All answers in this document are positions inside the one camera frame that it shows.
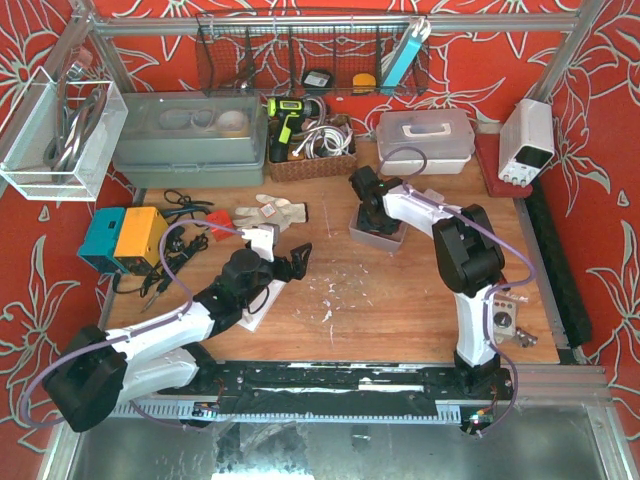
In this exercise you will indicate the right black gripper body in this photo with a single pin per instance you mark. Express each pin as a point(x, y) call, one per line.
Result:
point(373, 215)

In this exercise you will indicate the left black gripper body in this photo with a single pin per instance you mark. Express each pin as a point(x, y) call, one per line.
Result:
point(282, 267)

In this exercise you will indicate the beige work glove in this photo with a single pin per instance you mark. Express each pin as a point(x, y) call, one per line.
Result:
point(271, 210)

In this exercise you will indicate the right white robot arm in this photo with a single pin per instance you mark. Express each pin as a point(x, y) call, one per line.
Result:
point(468, 257)

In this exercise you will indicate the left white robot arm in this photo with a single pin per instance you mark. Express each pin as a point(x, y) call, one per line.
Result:
point(100, 370)

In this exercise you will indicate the translucent plastic spring box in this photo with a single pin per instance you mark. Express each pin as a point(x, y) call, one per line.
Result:
point(388, 243)

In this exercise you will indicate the red cube adapter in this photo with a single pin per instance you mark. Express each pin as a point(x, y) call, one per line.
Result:
point(220, 225)

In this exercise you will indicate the woven wicker basket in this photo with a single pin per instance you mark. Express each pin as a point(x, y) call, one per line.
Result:
point(326, 151)

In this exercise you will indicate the white plastic storage case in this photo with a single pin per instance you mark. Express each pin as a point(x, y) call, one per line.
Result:
point(432, 142)

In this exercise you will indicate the teal and yellow device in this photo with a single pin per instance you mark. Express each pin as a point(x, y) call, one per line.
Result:
point(124, 240)

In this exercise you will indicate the yellow tape measure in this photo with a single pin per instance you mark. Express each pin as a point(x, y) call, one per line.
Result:
point(363, 83)

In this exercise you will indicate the red mat under supply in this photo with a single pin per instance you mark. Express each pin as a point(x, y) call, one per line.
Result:
point(487, 153)

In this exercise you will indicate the grey green plastic toolbox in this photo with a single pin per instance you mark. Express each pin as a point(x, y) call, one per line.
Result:
point(190, 140)

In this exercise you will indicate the small clear parts case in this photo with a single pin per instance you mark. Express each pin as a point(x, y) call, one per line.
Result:
point(509, 301)

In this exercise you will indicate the white bench power supply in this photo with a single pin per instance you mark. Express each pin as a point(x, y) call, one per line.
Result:
point(526, 143)

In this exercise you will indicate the blue white power strip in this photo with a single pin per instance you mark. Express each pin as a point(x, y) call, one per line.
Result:
point(395, 64)

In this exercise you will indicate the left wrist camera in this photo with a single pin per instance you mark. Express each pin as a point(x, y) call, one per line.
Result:
point(262, 239)

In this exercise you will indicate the white peg base plate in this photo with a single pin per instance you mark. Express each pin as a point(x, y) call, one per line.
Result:
point(254, 314)

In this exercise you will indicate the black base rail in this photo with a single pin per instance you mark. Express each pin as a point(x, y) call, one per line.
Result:
point(342, 389)

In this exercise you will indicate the yellow green cordless drill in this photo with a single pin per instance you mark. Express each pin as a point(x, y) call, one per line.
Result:
point(290, 114)

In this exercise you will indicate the clear acrylic wall bin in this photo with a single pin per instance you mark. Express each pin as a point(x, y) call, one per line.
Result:
point(58, 142)

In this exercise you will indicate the aluminium frame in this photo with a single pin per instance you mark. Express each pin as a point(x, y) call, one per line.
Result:
point(484, 56)

